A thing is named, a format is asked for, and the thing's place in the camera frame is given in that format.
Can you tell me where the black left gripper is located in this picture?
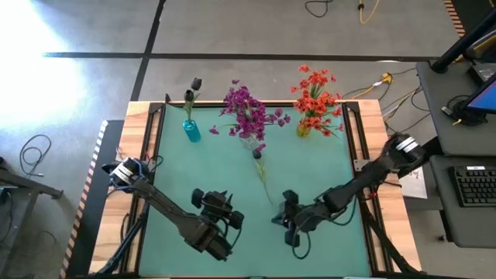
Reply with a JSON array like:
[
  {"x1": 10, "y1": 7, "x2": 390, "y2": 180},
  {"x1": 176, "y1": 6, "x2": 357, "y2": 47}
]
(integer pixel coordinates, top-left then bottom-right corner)
[{"x1": 192, "y1": 188, "x2": 246, "y2": 230}]

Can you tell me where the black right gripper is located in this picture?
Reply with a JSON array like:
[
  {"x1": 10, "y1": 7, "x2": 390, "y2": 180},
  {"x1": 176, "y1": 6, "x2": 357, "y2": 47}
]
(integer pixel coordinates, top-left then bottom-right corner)
[{"x1": 272, "y1": 189, "x2": 330, "y2": 248}]

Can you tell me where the purple flowers bunch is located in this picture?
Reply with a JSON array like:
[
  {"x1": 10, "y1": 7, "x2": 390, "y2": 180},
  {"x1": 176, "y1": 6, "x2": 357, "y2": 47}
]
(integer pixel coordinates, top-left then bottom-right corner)
[{"x1": 251, "y1": 149, "x2": 274, "y2": 205}]

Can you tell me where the clear cut-glass vase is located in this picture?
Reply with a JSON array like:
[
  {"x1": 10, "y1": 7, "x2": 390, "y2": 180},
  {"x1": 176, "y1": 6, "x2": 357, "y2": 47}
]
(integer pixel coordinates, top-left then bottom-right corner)
[{"x1": 242, "y1": 135, "x2": 263, "y2": 154}]

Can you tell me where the blue glass vase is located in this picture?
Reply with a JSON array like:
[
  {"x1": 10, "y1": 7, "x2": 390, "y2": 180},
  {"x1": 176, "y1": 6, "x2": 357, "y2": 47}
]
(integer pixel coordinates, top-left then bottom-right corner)
[{"x1": 182, "y1": 119, "x2": 202, "y2": 143}]

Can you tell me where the green table mat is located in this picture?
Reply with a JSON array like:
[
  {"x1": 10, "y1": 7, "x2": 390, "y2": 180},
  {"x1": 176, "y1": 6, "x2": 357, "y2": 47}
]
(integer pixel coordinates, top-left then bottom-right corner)
[{"x1": 138, "y1": 103, "x2": 371, "y2": 277}]

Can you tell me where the black diagonal support strut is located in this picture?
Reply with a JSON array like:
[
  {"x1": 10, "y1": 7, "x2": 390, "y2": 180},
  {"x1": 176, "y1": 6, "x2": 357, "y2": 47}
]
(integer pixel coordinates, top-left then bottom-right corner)
[
  {"x1": 362, "y1": 211, "x2": 422, "y2": 276},
  {"x1": 96, "y1": 211, "x2": 150, "y2": 276}
]

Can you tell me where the white paper sheet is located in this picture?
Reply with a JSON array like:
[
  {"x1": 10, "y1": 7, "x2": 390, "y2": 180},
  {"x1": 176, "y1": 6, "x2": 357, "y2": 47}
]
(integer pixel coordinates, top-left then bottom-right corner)
[{"x1": 401, "y1": 170, "x2": 428, "y2": 200}]

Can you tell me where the black striped-edge floor mat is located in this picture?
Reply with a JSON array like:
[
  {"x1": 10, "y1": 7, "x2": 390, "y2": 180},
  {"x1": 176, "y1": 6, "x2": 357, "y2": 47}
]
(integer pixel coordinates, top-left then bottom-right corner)
[
  {"x1": 59, "y1": 119, "x2": 125, "y2": 279},
  {"x1": 443, "y1": 0, "x2": 496, "y2": 40}
]

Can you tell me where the grey desk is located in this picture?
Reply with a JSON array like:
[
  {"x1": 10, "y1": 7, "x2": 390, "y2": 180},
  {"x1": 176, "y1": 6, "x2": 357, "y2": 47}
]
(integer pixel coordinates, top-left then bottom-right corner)
[
  {"x1": 429, "y1": 154, "x2": 496, "y2": 249},
  {"x1": 415, "y1": 60, "x2": 496, "y2": 157}
]

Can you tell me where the black keyboard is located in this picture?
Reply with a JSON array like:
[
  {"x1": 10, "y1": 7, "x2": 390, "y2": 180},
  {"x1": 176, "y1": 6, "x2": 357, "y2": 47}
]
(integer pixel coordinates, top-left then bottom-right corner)
[{"x1": 448, "y1": 165, "x2": 496, "y2": 208}]

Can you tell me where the grey metal stand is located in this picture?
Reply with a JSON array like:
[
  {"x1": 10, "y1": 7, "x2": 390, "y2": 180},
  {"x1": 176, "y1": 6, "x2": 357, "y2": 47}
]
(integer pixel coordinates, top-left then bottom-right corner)
[{"x1": 0, "y1": 157, "x2": 64, "y2": 279}]

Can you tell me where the black monitor base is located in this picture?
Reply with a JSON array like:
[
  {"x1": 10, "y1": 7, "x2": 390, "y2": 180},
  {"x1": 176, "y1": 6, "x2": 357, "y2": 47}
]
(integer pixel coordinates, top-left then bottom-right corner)
[{"x1": 445, "y1": 95, "x2": 489, "y2": 127}]

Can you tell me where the computer monitor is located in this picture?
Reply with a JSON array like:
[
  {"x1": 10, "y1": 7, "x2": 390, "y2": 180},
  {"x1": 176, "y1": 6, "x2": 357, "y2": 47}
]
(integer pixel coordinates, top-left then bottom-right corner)
[{"x1": 463, "y1": 71, "x2": 496, "y2": 115}]

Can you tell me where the black box device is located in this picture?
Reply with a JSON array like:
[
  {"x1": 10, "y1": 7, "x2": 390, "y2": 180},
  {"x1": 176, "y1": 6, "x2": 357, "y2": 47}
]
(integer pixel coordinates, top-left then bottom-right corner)
[{"x1": 467, "y1": 61, "x2": 496, "y2": 83}]

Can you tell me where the black slanted pole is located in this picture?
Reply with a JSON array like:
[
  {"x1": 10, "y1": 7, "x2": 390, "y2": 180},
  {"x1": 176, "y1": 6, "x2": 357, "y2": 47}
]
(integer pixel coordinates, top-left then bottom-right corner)
[{"x1": 431, "y1": 7, "x2": 496, "y2": 74}]

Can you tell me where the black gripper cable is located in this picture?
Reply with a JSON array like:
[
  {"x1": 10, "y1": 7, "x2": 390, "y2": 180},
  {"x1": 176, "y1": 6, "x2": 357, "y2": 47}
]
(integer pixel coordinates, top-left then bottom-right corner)
[{"x1": 291, "y1": 195, "x2": 357, "y2": 260}]

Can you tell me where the black metal table frame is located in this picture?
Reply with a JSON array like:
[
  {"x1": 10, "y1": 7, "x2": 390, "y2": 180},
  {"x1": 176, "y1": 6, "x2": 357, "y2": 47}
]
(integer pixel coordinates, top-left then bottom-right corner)
[{"x1": 118, "y1": 92, "x2": 392, "y2": 277}]

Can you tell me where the black looped floor cable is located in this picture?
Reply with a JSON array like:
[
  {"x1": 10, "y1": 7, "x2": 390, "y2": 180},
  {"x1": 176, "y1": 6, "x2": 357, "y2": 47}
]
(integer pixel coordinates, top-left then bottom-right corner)
[{"x1": 304, "y1": 0, "x2": 335, "y2": 19}]

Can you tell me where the black coiled floor cable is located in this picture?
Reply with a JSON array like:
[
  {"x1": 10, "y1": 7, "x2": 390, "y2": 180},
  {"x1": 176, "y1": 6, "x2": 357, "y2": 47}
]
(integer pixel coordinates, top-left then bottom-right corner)
[{"x1": 19, "y1": 134, "x2": 53, "y2": 178}]

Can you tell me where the yellow floor cable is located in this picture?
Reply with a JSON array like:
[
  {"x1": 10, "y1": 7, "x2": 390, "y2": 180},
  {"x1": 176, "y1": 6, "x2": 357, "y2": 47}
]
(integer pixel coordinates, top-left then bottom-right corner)
[{"x1": 356, "y1": 0, "x2": 383, "y2": 25}]

